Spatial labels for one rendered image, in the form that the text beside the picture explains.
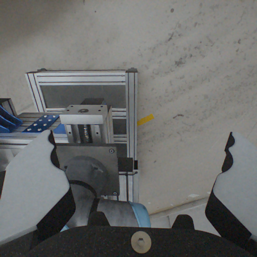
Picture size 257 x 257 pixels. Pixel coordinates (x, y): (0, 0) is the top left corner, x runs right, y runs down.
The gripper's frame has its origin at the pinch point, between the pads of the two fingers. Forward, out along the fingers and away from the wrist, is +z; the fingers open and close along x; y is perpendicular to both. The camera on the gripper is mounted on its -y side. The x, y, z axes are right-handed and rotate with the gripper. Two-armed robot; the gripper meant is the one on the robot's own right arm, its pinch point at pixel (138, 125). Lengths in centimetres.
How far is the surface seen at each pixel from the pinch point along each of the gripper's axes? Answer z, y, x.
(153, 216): 127, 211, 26
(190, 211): 120, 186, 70
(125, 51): 132, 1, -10
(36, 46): 132, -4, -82
